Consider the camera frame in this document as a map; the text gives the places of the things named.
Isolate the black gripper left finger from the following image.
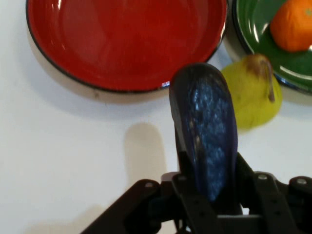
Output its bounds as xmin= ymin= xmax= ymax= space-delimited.
xmin=81 ymin=150 xmax=226 ymax=234

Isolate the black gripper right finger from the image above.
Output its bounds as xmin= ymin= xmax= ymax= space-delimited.
xmin=233 ymin=151 xmax=312 ymax=234

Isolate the purple toy eggplant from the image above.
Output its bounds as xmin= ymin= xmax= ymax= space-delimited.
xmin=168 ymin=62 xmax=239 ymax=203

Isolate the yellow-green toy pear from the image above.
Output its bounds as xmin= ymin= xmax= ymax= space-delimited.
xmin=220 ymin=53 xmax=283 ymax=129

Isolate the green plate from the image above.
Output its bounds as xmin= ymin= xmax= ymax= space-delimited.
xmin=231 ymin=0 xmax=312 ymax=95

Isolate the red plate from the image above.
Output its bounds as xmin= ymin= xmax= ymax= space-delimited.
xmin=25 ymin=0 xmax=229 ymax=93

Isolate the orange toy tangerine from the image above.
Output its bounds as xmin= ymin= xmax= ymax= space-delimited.
xmin=269 ymin=0 xmax=312 ymax=53

